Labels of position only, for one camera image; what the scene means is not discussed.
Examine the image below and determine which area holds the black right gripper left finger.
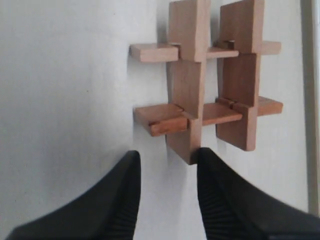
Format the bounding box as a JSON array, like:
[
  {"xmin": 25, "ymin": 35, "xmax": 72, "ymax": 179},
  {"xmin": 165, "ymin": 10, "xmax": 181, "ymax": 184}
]
[{"xmin": 7, "ymin": 150, "xmax": 141, "ymax": 240}]

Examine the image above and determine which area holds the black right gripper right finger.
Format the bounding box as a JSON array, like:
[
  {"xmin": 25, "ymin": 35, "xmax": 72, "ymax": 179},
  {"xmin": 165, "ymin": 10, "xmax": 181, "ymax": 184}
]
[{"xmin": 196, "ymin": 147, "xmax": 320, "ymax": 240}]

